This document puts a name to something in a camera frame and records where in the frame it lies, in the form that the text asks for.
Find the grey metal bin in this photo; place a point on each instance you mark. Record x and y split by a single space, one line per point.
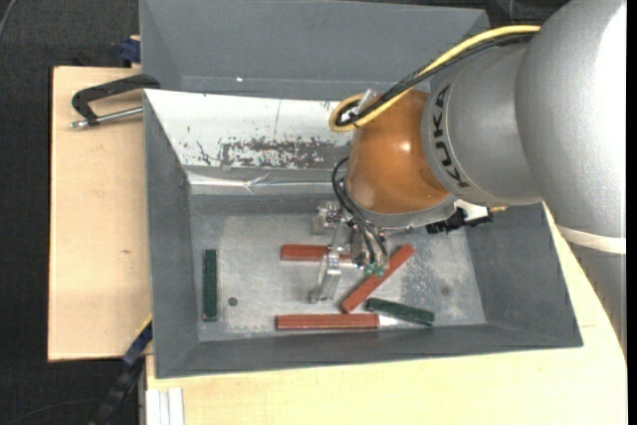
259 40

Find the red-brown flat block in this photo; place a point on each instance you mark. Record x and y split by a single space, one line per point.
326 322
370 284
301 252

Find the dark green flat block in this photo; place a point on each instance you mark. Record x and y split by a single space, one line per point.
400 311
210 286

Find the pale wood flat board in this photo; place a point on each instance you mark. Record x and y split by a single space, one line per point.
99 214

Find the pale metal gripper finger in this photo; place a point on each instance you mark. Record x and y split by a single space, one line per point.
326 281
328 217

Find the black cylinder on white bracket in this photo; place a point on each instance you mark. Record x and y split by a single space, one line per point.
448 224

